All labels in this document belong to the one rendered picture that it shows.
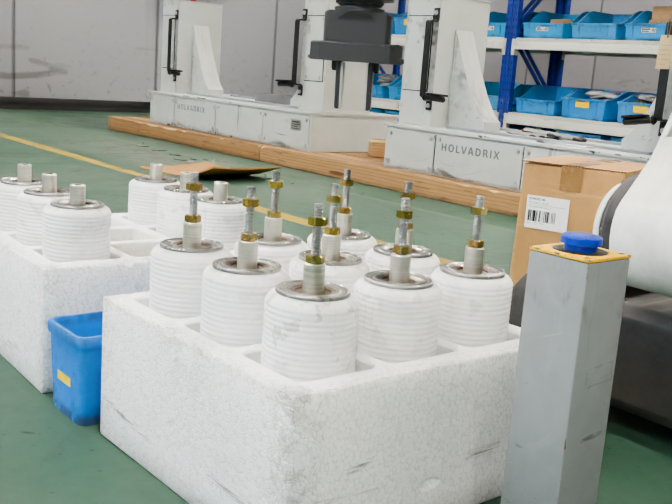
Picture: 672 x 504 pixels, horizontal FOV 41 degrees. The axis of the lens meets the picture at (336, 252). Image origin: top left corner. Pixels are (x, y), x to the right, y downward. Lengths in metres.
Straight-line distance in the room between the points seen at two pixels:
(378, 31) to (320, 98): 3.17
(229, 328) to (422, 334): 0.20
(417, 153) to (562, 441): 2.90
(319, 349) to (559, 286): 0.24
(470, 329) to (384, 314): 0.13
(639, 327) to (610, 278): 0.36
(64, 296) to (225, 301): 0.39
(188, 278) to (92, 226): 0.31
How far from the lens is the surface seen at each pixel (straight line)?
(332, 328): 0.87
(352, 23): 1.19
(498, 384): 1.03
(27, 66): 7.47
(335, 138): 4.39
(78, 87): 7.63
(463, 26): 3.90
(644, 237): 1.11
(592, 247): 0.91
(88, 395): 1.21
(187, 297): 1.06
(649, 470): 1.25
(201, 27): 5.57
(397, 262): 0.97
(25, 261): 1.35
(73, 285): 1.31
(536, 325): 0.92
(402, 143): 3.82
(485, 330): 1.04
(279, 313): 0.88
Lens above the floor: 0.47
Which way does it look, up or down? 11 degrees down
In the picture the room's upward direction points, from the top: 4 degrees clockwise
